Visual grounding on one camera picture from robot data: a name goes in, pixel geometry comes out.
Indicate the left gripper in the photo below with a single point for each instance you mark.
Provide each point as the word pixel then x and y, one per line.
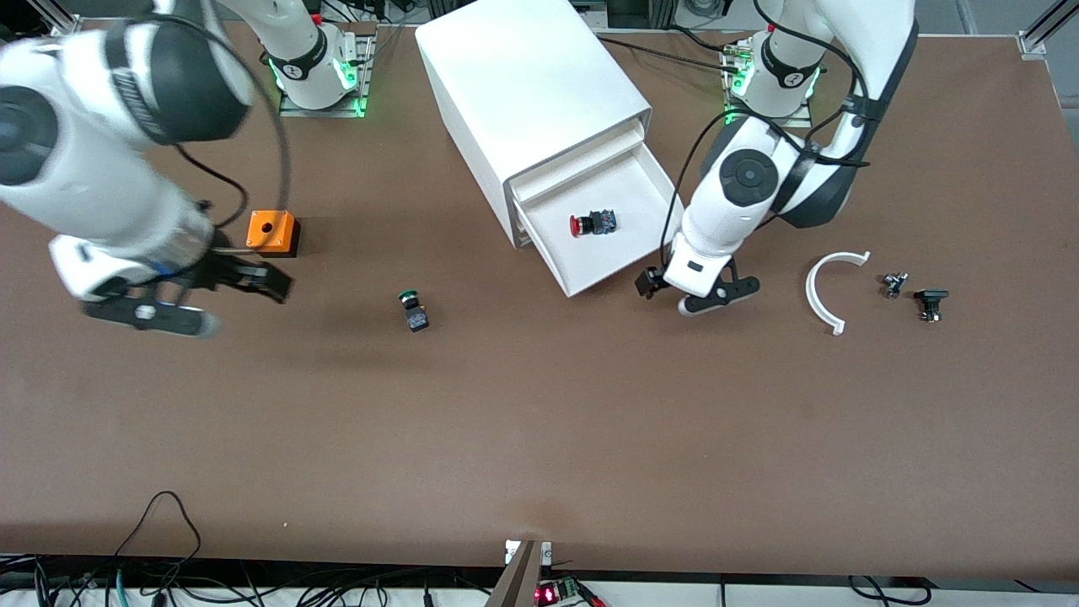
pixel 650 282

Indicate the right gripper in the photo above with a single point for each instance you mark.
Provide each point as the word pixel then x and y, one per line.
pixel 221 269

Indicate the white drawer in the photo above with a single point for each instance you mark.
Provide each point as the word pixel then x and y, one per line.
pixel 607 253

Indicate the red push button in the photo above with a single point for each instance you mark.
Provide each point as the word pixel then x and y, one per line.
pixel 593 223

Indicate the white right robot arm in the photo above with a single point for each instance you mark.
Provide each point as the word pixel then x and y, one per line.
pixel 84 185

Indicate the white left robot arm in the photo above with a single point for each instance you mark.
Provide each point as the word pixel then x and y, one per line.
pixel 742 177

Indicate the green push button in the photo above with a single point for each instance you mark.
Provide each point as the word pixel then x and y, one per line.
pixel 415 314

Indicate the white drawer cabinet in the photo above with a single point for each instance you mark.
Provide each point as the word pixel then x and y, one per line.
pixel 523 76

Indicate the orange box with hole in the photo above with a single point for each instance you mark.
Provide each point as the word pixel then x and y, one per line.
pixel 271 232

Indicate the small metal connector part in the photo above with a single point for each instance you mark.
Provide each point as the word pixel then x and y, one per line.
pixel 894 285

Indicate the circuit board with red display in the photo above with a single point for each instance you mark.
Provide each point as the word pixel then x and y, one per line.
pixel 550 594

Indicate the white semicircular plastic bracket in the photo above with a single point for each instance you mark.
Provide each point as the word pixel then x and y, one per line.
pixel 811 291

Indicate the black flat-headed switch component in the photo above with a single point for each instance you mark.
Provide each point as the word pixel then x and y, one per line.
pixel 931 297

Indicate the aluminium frame profile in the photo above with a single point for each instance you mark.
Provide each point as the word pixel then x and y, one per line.
pixel 55 13
pixel 1045 29

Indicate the brown angled post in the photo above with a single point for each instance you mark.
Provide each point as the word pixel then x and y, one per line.
pixel 518 582

